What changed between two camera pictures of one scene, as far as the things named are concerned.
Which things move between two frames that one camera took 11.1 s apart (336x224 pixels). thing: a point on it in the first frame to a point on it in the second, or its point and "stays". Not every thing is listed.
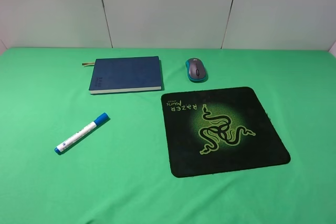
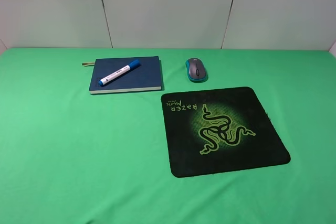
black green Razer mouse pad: (218, 131) stays
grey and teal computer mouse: (196, 70) stays
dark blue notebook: (125, 74) stays
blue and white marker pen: (101, 119) to (134, 64)
